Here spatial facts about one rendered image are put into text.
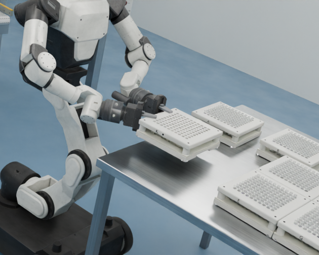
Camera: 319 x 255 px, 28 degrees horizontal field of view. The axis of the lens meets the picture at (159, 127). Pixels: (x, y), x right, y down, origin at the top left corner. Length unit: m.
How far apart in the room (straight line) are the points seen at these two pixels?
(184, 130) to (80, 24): 0.62
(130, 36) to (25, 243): 1.06
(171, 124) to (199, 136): 0.12
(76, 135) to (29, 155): 1.30
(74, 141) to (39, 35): 0.58
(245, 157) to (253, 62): 3.95
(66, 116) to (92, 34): 0.37
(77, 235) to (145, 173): 0.84
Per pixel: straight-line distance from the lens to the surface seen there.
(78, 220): 3.20
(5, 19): 3.65
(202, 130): 2.48
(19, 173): 3.16
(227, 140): 2.70
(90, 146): 2.79
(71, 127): 2.80
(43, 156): 4.07
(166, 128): 2.41
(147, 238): 3.49
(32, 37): 2.45
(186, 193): 2.25
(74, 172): 2.79
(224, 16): 6.67
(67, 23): 2.62
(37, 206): 3.04
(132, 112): 2.46
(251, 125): 2.79
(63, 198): 2.96
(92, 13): 2.67
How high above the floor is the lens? 1.94
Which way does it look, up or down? 24 degrees down
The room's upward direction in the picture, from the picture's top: 14 degrees clockwise
